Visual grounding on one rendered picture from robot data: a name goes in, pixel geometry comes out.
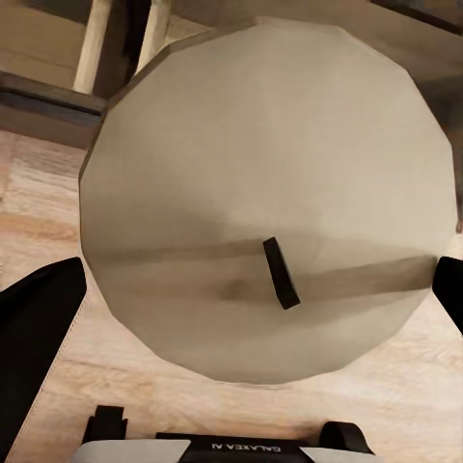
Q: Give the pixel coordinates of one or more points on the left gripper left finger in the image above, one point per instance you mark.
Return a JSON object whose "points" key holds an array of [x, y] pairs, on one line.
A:
{"points": [[35, 315]]}

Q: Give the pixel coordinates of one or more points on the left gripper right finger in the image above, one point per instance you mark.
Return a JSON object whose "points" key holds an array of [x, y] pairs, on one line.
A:
{"points": [[448, 287]]}

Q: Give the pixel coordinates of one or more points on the pillar candle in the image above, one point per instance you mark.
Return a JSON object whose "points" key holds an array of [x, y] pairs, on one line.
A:
{"points": [[266, 201]]}

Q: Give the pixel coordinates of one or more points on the cabinet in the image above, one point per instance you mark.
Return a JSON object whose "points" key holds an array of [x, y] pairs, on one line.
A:
{"points": [[59, 59]]}

